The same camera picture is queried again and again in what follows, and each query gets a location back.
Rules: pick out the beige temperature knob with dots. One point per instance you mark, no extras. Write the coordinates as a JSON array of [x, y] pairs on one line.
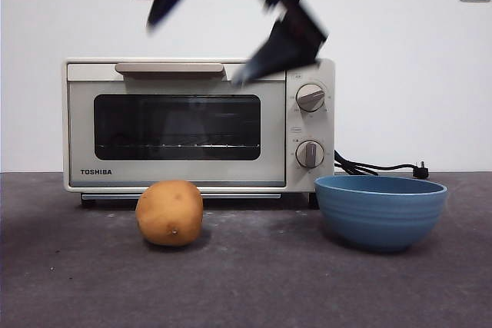
[[310, 98]]

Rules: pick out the blue ribbed bowl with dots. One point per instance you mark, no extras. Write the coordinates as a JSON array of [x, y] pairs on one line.
[[380, 220]]

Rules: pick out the brown potato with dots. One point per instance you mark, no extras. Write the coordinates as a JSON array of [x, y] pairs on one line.
[[169, 213]]

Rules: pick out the cream Toshiba toaster oven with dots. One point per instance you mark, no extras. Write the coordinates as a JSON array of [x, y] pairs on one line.
[[307, 128]]

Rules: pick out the beige timer knob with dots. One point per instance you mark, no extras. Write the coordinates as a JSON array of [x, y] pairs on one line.
[[309, 154]]

